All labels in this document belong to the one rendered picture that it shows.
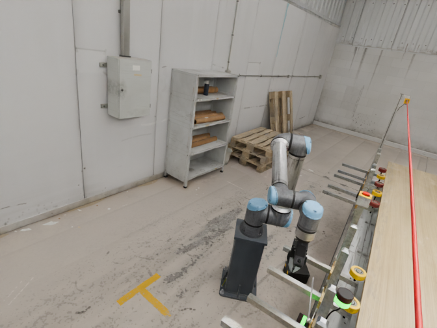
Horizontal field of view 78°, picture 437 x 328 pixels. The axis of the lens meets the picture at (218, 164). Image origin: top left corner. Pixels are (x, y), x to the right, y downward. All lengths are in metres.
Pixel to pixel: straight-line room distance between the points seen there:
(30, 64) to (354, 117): 8.10
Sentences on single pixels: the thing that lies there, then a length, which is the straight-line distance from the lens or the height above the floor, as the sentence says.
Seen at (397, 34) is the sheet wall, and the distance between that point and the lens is 9.05.
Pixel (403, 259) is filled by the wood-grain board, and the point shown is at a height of 0.90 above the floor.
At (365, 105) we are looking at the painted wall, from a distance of 9.06.
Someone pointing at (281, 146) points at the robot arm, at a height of 1.40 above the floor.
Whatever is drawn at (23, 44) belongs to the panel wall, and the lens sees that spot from 2.85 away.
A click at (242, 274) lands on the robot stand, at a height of 0.24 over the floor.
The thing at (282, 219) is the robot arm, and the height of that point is 0.81.
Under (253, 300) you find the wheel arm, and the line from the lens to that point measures 1.42.
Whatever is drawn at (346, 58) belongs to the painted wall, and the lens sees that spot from 9.19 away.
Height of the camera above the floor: 1.91
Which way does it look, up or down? 24 degrees down
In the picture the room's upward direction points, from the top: 9 degrees clockwise
